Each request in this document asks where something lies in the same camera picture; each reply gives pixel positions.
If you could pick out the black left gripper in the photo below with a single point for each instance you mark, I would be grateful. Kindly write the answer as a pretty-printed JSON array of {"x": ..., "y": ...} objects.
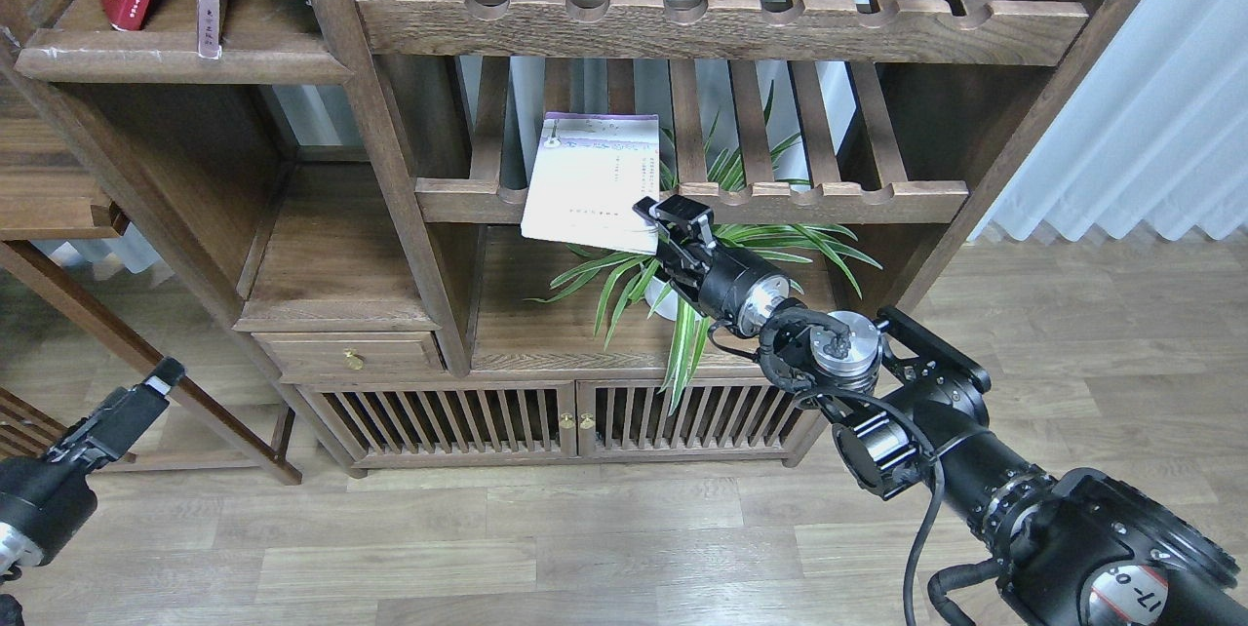
[{"x": 46, "y": 499}]

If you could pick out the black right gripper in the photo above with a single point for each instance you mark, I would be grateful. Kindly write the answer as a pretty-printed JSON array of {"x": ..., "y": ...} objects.
[{"x": 724, "y": 283}]

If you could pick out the white purple book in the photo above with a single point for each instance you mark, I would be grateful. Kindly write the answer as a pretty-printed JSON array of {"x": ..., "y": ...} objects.
[{"x": 590, "y": 170}]

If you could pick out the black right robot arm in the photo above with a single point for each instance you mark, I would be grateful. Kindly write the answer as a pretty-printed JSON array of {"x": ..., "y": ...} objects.
[{"x": 906, "y": 408}]

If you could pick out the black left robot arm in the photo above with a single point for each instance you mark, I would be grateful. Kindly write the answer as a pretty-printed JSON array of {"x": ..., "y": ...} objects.
[{"x": 45, "y": 499}]

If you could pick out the green spider plant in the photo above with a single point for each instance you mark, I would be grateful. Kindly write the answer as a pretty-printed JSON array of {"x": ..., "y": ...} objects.
[{"x": 627, "y": 274}]

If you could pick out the white plant pot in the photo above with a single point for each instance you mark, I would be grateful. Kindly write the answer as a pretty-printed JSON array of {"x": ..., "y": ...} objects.
[{"x": 662, "y": 301}]

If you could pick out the brass drawer knob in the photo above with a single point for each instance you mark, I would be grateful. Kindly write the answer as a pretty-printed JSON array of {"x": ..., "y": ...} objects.
[{"x": 353, "y": 360}]

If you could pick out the dark wooden bookshelf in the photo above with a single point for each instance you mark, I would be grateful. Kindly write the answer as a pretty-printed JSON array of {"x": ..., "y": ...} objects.
[{"x": 349, "y": 175}]

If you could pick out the white pleated curtain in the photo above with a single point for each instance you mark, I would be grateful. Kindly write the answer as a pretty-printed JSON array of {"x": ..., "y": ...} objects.
[{"x": 1154, "y": 138}]

